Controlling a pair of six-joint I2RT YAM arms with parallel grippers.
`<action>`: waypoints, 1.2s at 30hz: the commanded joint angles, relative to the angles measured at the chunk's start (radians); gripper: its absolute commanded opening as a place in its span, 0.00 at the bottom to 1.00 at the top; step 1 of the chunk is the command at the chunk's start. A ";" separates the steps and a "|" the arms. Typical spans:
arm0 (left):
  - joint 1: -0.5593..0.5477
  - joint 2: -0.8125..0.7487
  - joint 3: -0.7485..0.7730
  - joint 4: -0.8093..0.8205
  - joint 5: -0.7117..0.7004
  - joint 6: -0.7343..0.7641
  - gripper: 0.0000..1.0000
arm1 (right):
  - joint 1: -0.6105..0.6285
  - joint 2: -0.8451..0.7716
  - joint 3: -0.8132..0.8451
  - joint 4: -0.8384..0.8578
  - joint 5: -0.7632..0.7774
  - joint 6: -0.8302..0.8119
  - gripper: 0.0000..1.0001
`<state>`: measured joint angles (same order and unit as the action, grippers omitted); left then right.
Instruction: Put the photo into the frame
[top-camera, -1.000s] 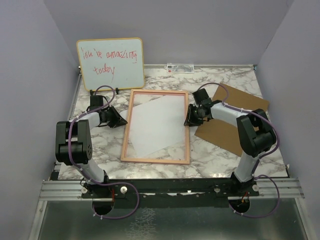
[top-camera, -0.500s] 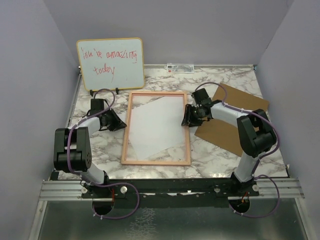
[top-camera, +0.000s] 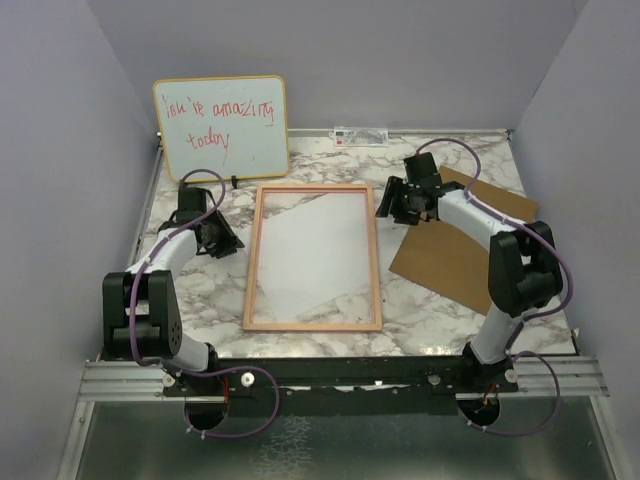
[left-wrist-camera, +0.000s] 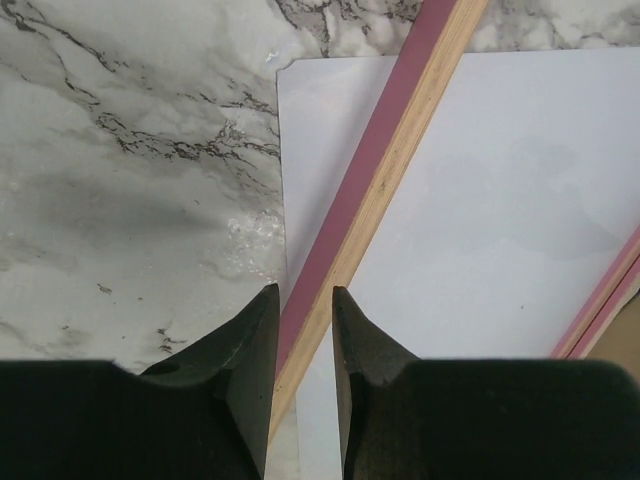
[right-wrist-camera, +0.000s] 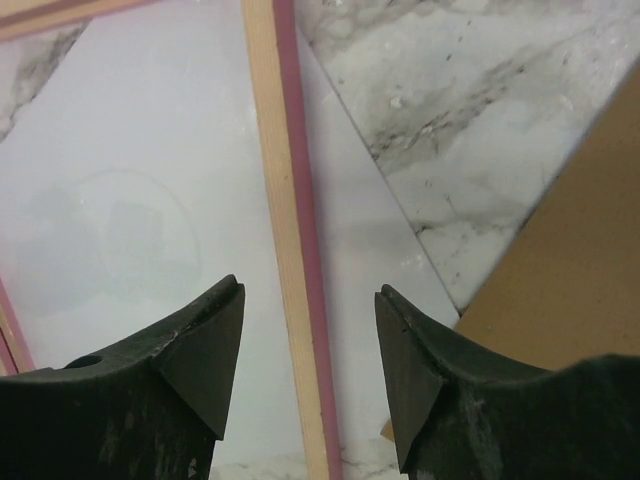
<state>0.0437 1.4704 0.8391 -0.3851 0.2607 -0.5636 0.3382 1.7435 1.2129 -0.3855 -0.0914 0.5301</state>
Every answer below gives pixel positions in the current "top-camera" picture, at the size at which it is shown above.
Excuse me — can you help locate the pink wooden photo frame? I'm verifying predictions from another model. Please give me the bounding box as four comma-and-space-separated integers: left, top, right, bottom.
242, 183, 384, 334

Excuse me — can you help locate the white photo paper sheet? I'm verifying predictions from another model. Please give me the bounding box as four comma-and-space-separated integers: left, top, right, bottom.
254, 190, 374, 326

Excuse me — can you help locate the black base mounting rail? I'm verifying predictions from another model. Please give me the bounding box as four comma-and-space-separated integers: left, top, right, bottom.
163, 356, 518, 417

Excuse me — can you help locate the clear acrylic glass sheet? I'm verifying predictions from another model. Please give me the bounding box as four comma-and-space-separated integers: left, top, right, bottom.
252, 189, 377, 324

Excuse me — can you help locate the white label strip at wall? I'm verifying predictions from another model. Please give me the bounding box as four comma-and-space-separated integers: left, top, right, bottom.
329, 127, 389, 147

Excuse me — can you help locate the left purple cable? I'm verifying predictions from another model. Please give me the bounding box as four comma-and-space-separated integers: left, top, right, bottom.
127, 168, 282, 441

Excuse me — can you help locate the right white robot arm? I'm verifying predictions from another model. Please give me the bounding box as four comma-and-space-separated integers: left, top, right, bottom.
376, 152, 564, 391

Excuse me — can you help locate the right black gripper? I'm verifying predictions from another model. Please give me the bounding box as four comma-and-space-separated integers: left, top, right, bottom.
375, 176, 420, 227

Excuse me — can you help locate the aluminium front rail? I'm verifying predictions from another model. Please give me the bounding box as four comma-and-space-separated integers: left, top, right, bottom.
78, 356, 610, 403

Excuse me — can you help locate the brown cardboard backing board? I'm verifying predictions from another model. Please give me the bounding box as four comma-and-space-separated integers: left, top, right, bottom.
390, 166, 539, 315

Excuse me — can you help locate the small whiteboard with red writing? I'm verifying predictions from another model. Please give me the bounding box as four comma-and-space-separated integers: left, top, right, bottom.
152, 75, 290, 183

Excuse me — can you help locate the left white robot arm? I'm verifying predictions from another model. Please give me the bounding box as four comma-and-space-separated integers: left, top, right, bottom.
102, 186, 244, 395

